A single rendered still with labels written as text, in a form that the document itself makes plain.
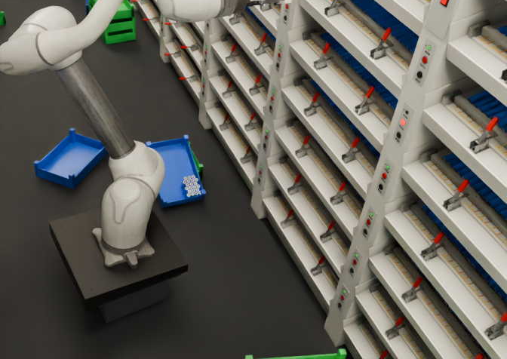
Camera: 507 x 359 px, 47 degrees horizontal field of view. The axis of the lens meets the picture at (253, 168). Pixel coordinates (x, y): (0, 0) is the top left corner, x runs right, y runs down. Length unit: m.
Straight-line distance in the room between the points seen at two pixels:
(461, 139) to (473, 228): 0.23
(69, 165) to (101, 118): 0.89
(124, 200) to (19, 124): 1.35
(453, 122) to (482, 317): 0.50
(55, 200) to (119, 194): 0.80
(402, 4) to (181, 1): 0.56
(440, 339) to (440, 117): 0.64
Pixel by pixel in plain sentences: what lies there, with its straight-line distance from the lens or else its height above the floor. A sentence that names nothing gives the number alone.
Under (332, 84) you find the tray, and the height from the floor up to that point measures 0.90.
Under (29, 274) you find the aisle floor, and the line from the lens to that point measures 2.49.
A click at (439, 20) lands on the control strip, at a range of 1.49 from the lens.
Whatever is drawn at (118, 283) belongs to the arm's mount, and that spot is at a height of 0.26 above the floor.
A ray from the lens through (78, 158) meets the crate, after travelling 2.96.
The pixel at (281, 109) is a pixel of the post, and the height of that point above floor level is 0.61.
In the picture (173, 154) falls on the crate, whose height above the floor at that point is 0.11.
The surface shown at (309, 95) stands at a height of 0.72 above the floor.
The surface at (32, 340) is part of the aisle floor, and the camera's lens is 2.31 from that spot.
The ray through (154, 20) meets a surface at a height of 0.15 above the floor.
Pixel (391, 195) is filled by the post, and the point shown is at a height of 0.78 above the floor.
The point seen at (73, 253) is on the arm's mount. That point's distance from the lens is 2.18.
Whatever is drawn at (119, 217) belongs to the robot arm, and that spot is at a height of 0.46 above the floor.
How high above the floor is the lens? 1.89
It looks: 40 degrees down
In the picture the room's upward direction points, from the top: 9 degrees clockwise
